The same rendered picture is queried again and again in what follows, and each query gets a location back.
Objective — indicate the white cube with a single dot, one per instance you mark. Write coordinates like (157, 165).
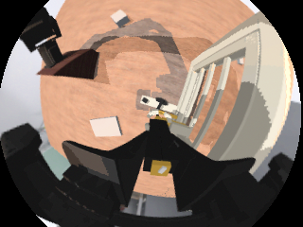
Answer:
(120, 18)

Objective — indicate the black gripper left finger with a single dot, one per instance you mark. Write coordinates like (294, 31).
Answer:
(119, 165)

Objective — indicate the white rectangular block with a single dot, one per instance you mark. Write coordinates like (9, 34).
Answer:
(240, 61)

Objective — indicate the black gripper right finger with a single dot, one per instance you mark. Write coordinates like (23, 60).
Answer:
(196, 174)

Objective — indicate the beige flat rectangular block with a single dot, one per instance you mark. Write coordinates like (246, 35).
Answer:
(106, 126)

